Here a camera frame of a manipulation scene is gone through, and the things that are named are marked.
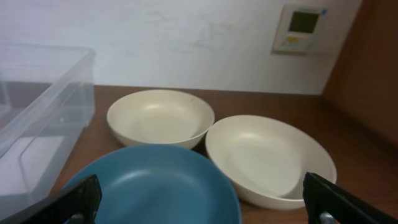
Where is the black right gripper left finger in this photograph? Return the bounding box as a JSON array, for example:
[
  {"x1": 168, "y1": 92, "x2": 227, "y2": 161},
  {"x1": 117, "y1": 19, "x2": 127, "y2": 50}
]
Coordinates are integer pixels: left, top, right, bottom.
[{"x1": 1, "y1": 174, "x2": 102, "y2": 224}]

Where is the beige bowl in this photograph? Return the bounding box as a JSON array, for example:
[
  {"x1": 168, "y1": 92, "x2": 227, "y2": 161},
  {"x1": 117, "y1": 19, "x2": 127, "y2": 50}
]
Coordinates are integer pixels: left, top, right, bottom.
[
  {"x1": 205, "y1": 115, "x2": 337, "y2": 210},
  {"x1": 106, "y1": 90, "x2": 215, "y2": 149}
]

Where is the clear plastic storage bin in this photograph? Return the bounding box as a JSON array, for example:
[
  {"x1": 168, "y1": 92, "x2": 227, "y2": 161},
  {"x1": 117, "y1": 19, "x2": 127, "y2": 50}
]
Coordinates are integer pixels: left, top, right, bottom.
[{"x1": 1, "y1": 42, "x2": 95, "y2": 218}]

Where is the wall control panel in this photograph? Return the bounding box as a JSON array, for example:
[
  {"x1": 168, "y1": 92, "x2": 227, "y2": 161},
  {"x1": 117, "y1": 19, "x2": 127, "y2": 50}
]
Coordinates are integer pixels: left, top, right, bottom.
[{"x1": 272, "y1": 4, "x2": 328, "y2": 54}]

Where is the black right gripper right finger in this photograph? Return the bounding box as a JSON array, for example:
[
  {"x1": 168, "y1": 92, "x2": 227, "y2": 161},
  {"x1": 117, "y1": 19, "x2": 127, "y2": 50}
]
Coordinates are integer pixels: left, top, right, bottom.
[{"x1": 303, "y1": 172, "x2": 397, "y2": 224}]

